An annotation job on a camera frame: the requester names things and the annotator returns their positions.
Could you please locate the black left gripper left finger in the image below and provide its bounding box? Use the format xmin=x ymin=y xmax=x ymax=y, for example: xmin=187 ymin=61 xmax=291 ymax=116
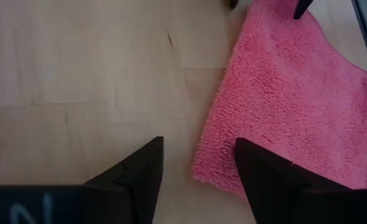
xmin=83 ymin=136 xmax=165 ymax=224

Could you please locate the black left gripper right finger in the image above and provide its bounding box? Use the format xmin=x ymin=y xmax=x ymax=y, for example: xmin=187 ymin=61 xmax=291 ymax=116
xmin=235 ymin=137 xmax=352 ymax=224

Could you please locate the pink microfiber towel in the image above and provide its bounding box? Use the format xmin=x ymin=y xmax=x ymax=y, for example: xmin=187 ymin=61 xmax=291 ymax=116
xmin=191 ymin=0 xmax=367 ymax=200

